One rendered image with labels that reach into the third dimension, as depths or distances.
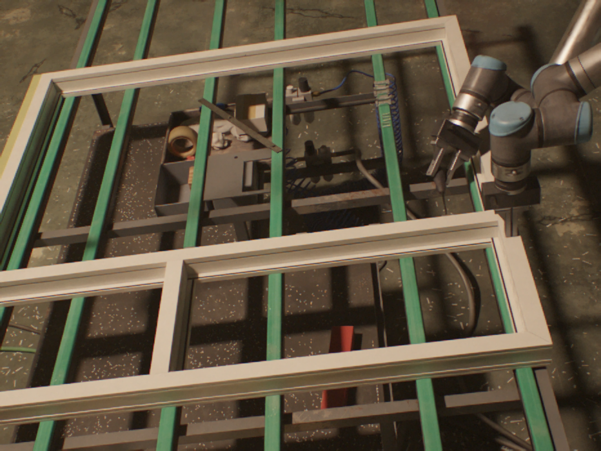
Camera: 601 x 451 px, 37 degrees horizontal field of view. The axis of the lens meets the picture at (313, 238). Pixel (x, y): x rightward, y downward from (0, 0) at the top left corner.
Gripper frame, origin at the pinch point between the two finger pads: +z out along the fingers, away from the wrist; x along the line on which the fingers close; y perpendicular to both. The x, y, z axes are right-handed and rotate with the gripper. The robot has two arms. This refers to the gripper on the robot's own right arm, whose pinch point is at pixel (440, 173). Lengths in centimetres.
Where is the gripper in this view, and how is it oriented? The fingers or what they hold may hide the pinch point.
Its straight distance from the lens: 245.7
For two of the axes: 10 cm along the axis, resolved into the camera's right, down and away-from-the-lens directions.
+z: -4.2, 9.1, -0.1
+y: 3.4, 1.4, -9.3
